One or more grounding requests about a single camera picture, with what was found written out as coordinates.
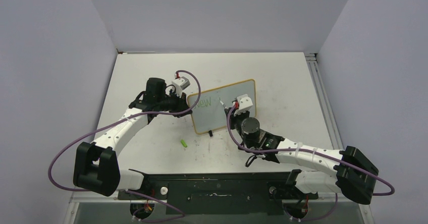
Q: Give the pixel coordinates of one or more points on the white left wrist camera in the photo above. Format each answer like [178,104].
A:
[180,84]

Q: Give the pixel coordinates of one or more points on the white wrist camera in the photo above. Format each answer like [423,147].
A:
[244,103]
[180,84]

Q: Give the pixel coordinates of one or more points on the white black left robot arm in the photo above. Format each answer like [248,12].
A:
[96,166]

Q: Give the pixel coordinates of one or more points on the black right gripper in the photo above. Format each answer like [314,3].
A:
[233,117]

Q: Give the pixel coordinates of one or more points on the green marker cap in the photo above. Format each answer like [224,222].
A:
[183,143]

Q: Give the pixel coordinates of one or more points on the yellow framed whiteboard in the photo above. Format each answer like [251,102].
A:
[209,115]

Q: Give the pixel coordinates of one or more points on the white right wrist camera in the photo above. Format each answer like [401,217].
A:
[244,103]

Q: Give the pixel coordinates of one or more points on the aluminium rail frame right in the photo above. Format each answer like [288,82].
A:
[327,111]

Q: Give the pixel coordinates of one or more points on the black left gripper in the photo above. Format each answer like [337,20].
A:
[181,104]

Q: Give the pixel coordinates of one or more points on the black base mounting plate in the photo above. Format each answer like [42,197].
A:
[231,193]

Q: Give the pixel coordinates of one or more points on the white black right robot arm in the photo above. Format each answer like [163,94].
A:
[343,171]

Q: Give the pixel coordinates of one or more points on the green white marker pen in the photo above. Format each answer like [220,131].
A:
[223,104]

